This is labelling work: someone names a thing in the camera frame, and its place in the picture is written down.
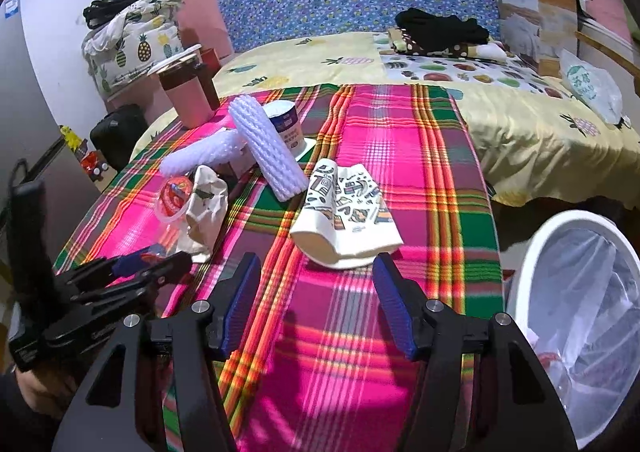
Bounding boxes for white foam net sleeve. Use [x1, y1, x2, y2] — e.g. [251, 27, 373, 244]
[161, 127, 251, 178]

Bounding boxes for clear bin liner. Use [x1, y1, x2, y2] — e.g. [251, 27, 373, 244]
[525, 227, 640, 433]

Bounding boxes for white trash bin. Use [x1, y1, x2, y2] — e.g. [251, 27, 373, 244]
[505, 211, 640, 450]

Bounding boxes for beige paper bag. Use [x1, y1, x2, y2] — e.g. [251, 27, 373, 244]
[185, 165, 229, 263]

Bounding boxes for clear plastic lid red label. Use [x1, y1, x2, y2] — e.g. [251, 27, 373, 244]
[156, 175, 193, 240]

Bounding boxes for white folded cloth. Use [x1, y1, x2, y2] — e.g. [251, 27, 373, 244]
[477, 42, 508, 62]

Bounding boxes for pink cup with brown drink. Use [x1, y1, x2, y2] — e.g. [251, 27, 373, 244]
[147, 56, 213, 129]

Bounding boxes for white paper cup blue label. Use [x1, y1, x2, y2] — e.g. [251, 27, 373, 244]
[262, 101, 317, 163]

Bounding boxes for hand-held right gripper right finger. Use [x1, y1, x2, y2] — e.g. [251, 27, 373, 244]
[371, 252, 581, 452]

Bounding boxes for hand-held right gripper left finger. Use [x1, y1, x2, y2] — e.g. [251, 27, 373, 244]
[52, 252, 263, 452]

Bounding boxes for grey refrigerator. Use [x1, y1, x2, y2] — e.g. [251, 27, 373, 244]
[0, 0, 103, 253]

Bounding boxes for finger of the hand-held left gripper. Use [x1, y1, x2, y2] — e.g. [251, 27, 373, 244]
[55, 245, 168, 285]
[75, 251, 193, 307]

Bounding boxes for white patterned paper bag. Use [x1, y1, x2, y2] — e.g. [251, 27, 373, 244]
[290, 157, 403, 269]

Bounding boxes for brown polka dot cloth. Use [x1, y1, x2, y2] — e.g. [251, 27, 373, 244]
[387, 27, 508, 64]

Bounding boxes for foam-wrapped white bottle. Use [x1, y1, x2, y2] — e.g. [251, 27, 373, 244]
[228, 95, 309, 201]

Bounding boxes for black suitcase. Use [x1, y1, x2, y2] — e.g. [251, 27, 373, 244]
[90, 104, 150, 170]

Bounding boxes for person's left hand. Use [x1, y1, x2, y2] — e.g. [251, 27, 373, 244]
[17, 368, 81, 425]

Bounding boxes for grey printed packaging box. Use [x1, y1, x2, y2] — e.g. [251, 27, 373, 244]
[492, 0, 542, 59]

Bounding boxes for yellow pineapple print bedsheet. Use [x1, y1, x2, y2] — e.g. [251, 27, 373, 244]
[130, 30, 640, 210]

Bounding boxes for wooden table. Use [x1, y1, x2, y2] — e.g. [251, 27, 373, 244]
[575, 30, 640, 83]

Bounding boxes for white plastic bag green print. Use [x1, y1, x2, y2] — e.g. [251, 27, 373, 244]
[559, 48, 626, 125]

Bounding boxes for red car fridge magnet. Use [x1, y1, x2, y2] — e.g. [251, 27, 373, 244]
[80, 149, 108, 178]

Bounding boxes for brown cardboard box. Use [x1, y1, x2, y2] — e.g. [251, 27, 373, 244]
[532, 0, 582, 78]

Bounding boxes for pink green plaid blanket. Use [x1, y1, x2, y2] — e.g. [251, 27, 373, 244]
[52, 82, 506, 452]

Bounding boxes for red wrapper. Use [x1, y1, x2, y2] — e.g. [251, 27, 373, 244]
[537, 351, 568, 375]

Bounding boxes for person's left forearm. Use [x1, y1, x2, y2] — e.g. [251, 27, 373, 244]
[0, 372, 56, 452]

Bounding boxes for pineapple print storage bag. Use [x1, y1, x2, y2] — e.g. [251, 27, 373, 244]
[82, 0, 186, 96]

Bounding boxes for black folded clothes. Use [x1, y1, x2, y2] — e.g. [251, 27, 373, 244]
[395, 7, 491, 56]

